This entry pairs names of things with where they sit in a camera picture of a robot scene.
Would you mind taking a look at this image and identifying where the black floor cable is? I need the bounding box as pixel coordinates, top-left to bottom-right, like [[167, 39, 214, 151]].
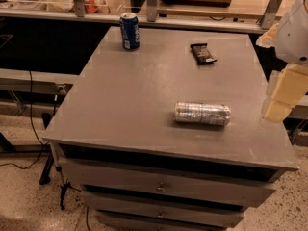
[[0, 70, 49, 170]]

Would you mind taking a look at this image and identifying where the brass drawer knob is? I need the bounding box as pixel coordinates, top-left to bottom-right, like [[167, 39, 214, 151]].
[[156, 182, 166, 193], [156, 211, 164, 218]]

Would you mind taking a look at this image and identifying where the brass middle drawer knob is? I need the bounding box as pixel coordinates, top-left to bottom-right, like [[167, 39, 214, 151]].
[[156, 211, 164, 218]]

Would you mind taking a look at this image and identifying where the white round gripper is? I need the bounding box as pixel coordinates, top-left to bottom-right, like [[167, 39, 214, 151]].
[[256, 0, 308, 122]]

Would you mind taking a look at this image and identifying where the blue pepsi can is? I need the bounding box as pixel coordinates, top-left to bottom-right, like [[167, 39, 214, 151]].
[[119, 13, 140, 50]]

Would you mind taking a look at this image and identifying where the black snack bar wrapper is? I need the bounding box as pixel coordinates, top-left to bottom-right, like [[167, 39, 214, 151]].
[[190, 43, 216, 65]]

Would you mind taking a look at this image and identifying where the silver redbull can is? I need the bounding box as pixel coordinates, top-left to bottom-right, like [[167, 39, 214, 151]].
[[174, 102, 231, 126]]

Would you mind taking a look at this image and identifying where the brass top drawer knob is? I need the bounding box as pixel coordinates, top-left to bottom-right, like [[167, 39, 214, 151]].
[[156, 182, 166, 193]]

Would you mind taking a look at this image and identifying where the black tripod stand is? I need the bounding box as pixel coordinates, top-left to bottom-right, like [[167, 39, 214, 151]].
[[39, 143, 71, 210]]

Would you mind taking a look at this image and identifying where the grey metal rail frame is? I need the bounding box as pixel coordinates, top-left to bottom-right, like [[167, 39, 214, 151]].
[[0, 0, 296, 34]]

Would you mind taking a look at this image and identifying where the grey drawer cabinet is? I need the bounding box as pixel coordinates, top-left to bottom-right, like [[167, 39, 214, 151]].
[[44, 27, 297, 231]]

